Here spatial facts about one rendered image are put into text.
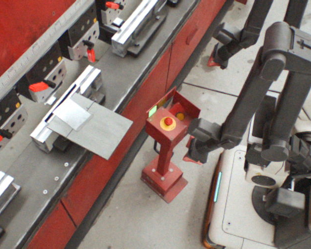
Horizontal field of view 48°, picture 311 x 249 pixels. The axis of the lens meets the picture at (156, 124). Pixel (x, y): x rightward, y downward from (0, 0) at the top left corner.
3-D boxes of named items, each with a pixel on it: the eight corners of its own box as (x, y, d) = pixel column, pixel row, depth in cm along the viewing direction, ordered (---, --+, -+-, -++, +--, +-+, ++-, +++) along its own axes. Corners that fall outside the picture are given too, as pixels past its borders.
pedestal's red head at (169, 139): (169, 152, 163) (173, 134, 147) (144, 131, 167) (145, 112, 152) (196, 126, 171) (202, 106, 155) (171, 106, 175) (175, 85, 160)
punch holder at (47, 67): (40, 106, 111) (26, 74, 97) (19, 95, 113) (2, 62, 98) (67, 74, 118) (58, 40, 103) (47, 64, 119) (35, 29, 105)
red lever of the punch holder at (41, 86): (36, 88, 97) (57, 83, 106) (24, 82, 98) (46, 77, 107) (35, 94, 98) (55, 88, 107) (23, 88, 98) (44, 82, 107)
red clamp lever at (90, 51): (94, 64, 123) (91, 45, 115) (84, 60, 124) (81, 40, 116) (97, 61, 124) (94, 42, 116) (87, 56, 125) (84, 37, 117)
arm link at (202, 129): (237, 146, 103) (242, 122, 107) (207, 129, 99) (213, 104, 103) (212, 156, 112) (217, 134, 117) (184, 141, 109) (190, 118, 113)
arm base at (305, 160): (319, 175, 101) (320, 140, 107) (304, 162, 98) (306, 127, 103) (291, 179, 108) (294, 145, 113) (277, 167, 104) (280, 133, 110)
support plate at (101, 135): (107, 160, 123) (107, 159, 122) (47, 128, 128) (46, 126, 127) (133, 123, 131) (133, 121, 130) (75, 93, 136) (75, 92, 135)
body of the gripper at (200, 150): (187, 156, 116) (201, 150, 110) (194, 131, 121) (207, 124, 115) (203, 164, 118) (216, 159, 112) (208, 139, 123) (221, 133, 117)
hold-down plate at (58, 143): (64, 153, 136) (62, 150, 133) (53, 147, 137) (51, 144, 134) (105, 99, 150) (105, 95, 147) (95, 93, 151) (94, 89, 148)
